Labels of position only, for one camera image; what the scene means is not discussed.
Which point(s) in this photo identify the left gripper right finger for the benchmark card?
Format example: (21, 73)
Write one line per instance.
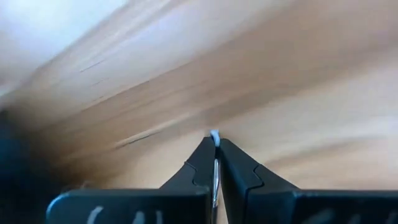
(264, 205)

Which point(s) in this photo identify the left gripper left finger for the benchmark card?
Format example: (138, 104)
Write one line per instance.
(186, 202)

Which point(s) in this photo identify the black silver-ferrule powder brush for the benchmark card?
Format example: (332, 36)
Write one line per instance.
(215, 138)

